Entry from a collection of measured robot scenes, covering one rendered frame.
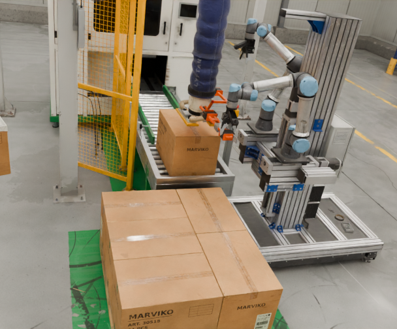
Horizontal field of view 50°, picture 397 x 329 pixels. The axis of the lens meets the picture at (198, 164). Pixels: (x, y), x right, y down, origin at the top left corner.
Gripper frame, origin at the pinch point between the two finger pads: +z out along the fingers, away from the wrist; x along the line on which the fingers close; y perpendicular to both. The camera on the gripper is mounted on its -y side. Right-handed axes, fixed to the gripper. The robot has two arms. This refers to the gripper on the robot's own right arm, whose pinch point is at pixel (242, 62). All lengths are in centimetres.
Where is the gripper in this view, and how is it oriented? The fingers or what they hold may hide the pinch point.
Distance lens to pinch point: 365.7
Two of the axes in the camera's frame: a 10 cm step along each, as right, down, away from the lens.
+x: -2.8, -4.8, 8.3
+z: -1.3, 8.8, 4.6
